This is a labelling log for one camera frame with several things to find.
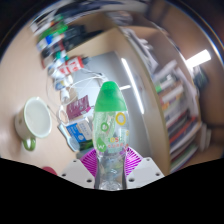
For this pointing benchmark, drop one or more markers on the small green bottle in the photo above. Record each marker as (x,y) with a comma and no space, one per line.
(55,31)

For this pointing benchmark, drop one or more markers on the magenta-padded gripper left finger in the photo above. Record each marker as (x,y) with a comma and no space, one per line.
(78,173)

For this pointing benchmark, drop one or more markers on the flat round red coaster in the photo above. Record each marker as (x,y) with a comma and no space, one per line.
(50,170)

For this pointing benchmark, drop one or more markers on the red and white canister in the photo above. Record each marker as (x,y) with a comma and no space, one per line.
(71,66)

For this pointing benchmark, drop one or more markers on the pale blue hairbrush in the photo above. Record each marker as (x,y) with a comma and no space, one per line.
(70,140)

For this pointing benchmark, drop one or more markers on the white and blue carton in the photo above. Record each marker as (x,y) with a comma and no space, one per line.
(80,130)

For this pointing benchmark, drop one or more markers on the magenta snack pouch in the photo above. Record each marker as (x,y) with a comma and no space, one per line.
(78,107)

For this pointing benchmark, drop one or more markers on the clear bottle with green cap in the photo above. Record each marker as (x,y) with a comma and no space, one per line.
(110,133)

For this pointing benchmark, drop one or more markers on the wooden shelf unit with books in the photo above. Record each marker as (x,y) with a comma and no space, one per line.
(176,100)

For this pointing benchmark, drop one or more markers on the short white light bar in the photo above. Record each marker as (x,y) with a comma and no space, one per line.
(198,59)

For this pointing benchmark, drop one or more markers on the dark green glass bottle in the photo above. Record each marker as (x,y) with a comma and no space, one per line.
(86,145)

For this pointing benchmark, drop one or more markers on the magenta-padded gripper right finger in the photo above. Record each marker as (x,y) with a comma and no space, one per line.
(146,170)

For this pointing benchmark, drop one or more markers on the long white light bar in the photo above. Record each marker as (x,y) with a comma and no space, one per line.
(132,86)

